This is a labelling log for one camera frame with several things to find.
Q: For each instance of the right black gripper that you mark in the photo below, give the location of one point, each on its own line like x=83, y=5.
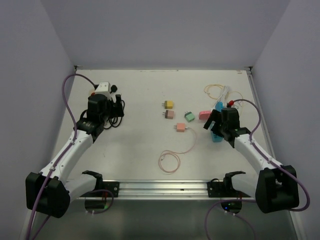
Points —
x=213, y=116

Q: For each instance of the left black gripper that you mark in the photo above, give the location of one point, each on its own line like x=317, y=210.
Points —
x=107, y=101

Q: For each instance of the teal USB power strip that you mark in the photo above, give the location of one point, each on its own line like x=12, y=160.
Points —
x=216, y=136

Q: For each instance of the green adapter plug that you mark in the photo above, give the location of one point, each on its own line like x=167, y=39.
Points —
x=189, y=116

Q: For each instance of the pink USB charger with cable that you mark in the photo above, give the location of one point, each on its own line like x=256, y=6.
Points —
x=181, y=127

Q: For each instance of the pink USB adapter plug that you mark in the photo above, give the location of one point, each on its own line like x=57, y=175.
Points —
x=169, y=114

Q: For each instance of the yellow adapter plug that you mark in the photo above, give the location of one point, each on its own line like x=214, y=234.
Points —
x=168, y=104

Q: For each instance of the blue adapter plug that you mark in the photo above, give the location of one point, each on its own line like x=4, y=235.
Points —
x=219, y=106

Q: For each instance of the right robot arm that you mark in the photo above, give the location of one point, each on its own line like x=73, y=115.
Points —
x=273, y=185

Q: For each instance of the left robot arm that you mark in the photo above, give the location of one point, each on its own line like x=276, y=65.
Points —
x=49, y=191

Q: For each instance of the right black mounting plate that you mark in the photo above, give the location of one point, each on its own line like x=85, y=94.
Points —
x=217, y=189

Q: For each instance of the black mounting plate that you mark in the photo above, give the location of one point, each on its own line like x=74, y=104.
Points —
x=112, y=186
x=217, y=189

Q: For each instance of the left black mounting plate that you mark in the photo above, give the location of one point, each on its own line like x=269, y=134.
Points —
x=112, y=186

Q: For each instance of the aluminium front rail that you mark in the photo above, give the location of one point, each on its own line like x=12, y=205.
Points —
x=165, y=190

